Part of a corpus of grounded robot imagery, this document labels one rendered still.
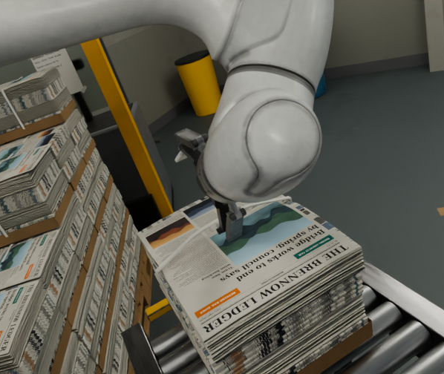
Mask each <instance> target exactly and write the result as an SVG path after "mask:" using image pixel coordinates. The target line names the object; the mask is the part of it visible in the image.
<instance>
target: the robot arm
mask: <svg viewBox="0 0 444 374"><path fill-rule="evenodd" d="M333 11H334V0H0V67H3V66H5V65H10V64H13V63H16V62H20V61H24V60H26V59H31V58H33V57H37V56H41V55H44V54H46V53H51V52H54V51H57V50H61V49H64V48H67V47H71V46H74V45H78V44H81V43H84V42H88V41H91V40H94V39H98V38H101V37H104V36H108V35H111V34H114V33H119V32H121V31H124V30H129V29H132V28H135V27H141V26H145V25H150V24H168V25H172V26H176V27H181V28H183V29H185V30H188V31H190V32H191V33H193V34H195V35H196V36H198V37H199V38H200V39H201V40H202V41H203V43H204V44H205V45H206V47H207V49H208V51H209V53H210V56H211V58H212V59H213V60H215V61H217V62H219V63H220V64H221V65H222V66H223V68H224V69H225V70H226V72H227V73H228V74H227V78H226V83H225V85H224V89H223V93H222V95H221V99H220V102H219V104H218V108H217V110H216V113H215V116H214V118H213V120H212V124H211V126H210V128H209V133H208V135H209V138H208V136H207V135H206V134H203V135H201V134H198V133H196V132H194V131H192V130H190V129H188V128H185V129H183V130H182V131H178V132H177V133H175V134H174V138H175V139H176V140H177V141H179V142H180V144H178V149H179V151H180V152H179V154H178V155H177V156H176V158H175V162H176V163H178V162H180V161H181V160H184V159H186V158H187V157H188V158H189V159H190V160H191V161H192V162H193V164H194V167H195V170H196V171H197V172H196V178H197V184H198V185H199V187H200V190H201V191H202V192H203V193H204V194H205V195H206V196H207V197H209V198H211V199H212V204H213V205H214V206H215V208H216V209H217V214H218V221H219V222H218V223H216V224H215V225H213V226H211V227H210V228H209V229H210V230H214V229H216V231H217V233H218V234H222V233H224V232H226V239H227V241H228V242H230V241H232V240H234V239H235V238H237V237H240V236H241V235H242V228H243V221H244V216H245V215H246V214H247V212H246V210H245V209H244V208H241V207H240V206H237V205H236V202H241V203H259V202H263V201H266V200H271V199H273V198H276V197H278V196H281V195H283V194H285V193H287V192H288V191H290V190H291V189H293V188H295V187H296V186H297V185H298V184H299V183H300V182H302V181H303V180H304V179H305V178H306V177H307V175H308V174H309V173H310V172H311V171H312V170H313V167H314V166H315V164H316V162H317V160H318V158H319V155H320V152H321V144H322V134H321V126H320V124H319V121H318V119H317V117H316V115H315V113H314V112H313V103H314V99H315V95H316V90H317V87H318V85H319V81H320V79H321V76H322V74H323V72H324V67H325V64H326V61H327V55H328V51H329V47H330V39H331V33H332V27H333Z"/></svg>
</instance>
